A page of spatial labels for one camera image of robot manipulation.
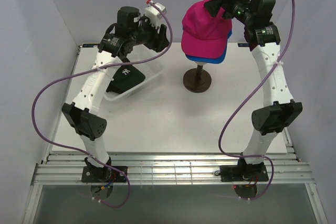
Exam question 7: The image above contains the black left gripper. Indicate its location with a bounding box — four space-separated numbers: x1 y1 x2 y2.
129 14 170 52

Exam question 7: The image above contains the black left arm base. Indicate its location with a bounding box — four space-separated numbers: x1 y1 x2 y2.
81 157 128 183

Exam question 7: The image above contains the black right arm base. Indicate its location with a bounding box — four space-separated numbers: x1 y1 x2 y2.
214 165 269 182

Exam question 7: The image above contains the blue baseball cap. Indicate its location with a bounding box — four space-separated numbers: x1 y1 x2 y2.
181 27 232 64

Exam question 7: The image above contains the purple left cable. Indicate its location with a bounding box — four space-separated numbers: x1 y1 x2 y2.
31 0 174 207

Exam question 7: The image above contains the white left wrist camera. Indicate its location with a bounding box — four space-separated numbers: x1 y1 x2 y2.
144 0 166 29

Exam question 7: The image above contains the black baseball cap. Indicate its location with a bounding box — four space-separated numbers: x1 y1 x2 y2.
106 65 145 94

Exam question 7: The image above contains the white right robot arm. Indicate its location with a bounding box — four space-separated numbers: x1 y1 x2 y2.
204 0 303 180

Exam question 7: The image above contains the aluminium rail frame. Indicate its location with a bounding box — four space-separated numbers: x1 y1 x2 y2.
22 42 316 224

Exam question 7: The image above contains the magenta baseball cap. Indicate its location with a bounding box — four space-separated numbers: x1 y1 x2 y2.
181 0 233 59

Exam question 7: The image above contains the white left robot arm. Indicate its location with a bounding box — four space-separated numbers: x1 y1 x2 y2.
61 2 171 182

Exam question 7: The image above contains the white plastic basket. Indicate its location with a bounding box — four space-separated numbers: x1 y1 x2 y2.
90 61 165 103

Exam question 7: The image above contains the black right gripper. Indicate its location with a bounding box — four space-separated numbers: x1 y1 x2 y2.
203 0 254 26

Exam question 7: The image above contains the purple cable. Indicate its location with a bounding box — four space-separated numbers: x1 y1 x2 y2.
31 0 174 207
217 0 296 201

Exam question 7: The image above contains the dark wooden mannequin stand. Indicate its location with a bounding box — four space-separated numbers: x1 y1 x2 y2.
183 63 212 93

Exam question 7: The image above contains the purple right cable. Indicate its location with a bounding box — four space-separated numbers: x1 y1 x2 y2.
217 0 296 201

